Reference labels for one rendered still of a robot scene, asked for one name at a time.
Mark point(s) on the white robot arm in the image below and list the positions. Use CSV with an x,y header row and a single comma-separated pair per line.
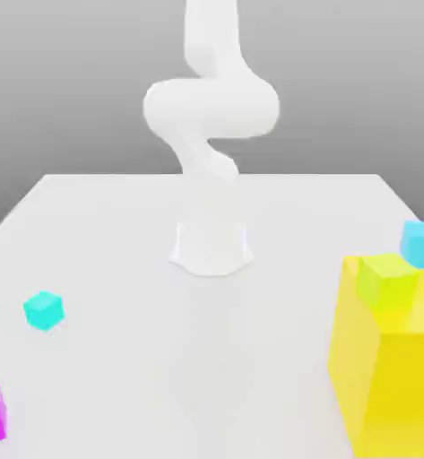
x,y
211,107

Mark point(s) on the small yellow-green cube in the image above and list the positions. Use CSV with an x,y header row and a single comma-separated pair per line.
x,y
387,283

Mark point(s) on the small cyan cube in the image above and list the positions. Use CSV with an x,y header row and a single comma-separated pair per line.
x,y
43,310

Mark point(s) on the small light blue cube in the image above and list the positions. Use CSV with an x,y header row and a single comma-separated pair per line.
x,y
422,244

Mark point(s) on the large yellow box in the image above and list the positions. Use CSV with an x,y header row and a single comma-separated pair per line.
x,y
405,376

